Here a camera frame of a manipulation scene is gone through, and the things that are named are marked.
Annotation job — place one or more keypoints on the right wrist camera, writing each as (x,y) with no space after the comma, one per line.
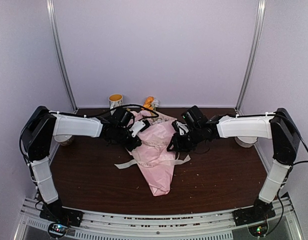
(180,128)

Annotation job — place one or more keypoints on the orange fake flower stem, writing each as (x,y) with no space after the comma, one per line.
(148,103)

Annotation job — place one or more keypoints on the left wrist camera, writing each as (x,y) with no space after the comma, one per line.
(139,126)

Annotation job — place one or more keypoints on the white patterned mug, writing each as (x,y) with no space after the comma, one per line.
(115,100)

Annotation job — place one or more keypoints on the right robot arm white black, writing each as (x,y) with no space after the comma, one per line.
(277,127)

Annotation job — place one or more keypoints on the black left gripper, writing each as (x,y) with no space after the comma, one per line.
(137,142)

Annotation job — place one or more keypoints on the aluminium front rail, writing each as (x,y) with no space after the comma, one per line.
(219,225)

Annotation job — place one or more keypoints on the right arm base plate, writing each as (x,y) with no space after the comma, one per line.
(251,215)

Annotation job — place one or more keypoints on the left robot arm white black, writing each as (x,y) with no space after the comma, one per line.
(46,126)

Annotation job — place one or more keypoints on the aluminium frame post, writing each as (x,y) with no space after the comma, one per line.
(259,22)
(59,53)

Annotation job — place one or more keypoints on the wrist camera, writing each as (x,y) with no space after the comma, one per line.
(180,128)
(139,126)

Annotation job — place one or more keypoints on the beige printed ribbon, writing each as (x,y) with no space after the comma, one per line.
(152,154)

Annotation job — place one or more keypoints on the pink wrapping paper sheet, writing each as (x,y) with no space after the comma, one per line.
(158,178)

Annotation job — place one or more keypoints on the white scalloped dish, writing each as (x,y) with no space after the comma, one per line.
(246,142)

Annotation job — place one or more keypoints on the left aluminium frame post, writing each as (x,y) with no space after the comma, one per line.
(59,53)

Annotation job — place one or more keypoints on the white fake flower stem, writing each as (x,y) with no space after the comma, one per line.
(155,103)

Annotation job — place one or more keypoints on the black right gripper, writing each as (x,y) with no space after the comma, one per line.
(181,148)

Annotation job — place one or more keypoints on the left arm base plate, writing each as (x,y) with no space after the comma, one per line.
(66,217)

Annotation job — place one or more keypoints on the right aluminium frame post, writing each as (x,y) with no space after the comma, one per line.
(259,22)

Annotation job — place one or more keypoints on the white ceramic bowl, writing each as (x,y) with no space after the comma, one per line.
(64,140)

